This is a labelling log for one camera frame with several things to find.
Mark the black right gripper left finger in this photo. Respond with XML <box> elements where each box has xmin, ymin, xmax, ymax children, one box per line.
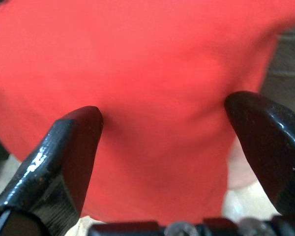
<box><xmin>0</xmin><ymin>105</ymin><xmax>104</xmax><ymax>233</ymax></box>

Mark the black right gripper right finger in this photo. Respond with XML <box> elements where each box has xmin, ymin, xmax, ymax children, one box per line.
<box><xmin>224</xmin><ymin>90</ymin><xmax>295</xmax><ymax>217</ymax></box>

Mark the red pillow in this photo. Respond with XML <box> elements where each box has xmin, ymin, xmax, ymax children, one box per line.
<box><xmin>0</xmin><ymin>0</ymin><xmax>295</xmax><ymax>226</ymax></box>

